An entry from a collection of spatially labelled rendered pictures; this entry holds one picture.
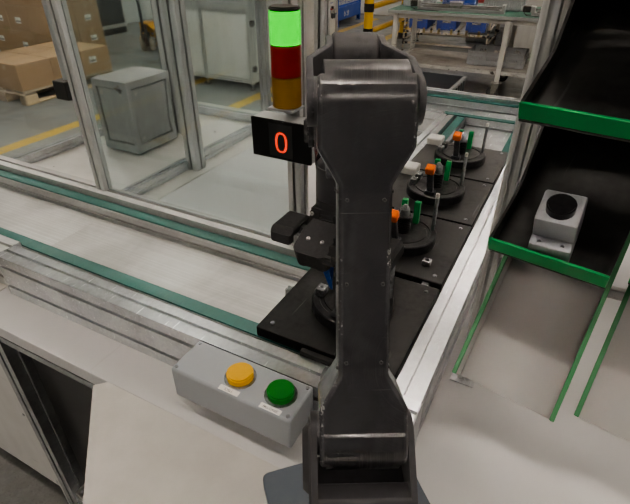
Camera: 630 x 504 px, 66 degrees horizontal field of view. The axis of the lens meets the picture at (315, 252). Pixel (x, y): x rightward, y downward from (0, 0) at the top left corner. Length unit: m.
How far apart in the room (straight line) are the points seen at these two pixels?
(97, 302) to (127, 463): 0.30
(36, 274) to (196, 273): 0.30
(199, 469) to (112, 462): 0.13
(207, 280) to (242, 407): 0.36
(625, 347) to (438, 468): 0.30
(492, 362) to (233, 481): 0.40
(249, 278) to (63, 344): 0.37
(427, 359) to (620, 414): 0.26
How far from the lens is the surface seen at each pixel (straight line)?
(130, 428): 0.86
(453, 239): 1.07
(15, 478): 2.04
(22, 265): 1.13
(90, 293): 0.98
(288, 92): 0.85
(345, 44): 0.43
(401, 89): 0.35
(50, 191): 1.46
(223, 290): 0.99
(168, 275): 1.06
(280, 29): 0.83
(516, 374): 0.73
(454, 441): 0.83
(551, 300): 0.74
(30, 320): 1.14
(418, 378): 0.76
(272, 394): 0.71
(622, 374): 0.75
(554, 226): 0.58
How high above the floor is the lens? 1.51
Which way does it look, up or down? 33 degrees down
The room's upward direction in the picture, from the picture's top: straight up
